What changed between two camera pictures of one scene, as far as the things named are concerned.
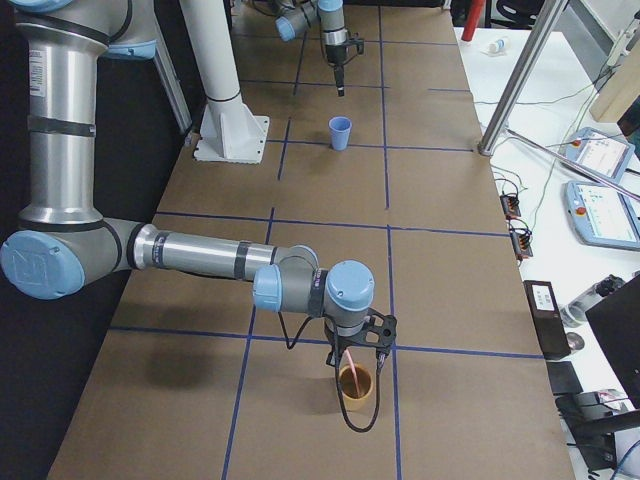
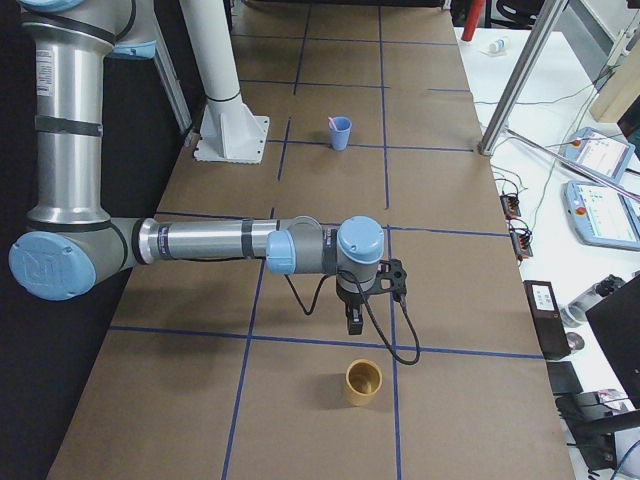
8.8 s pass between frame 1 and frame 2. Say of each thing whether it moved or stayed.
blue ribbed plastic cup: stayed
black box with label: stayed
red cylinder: stayed
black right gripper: moved
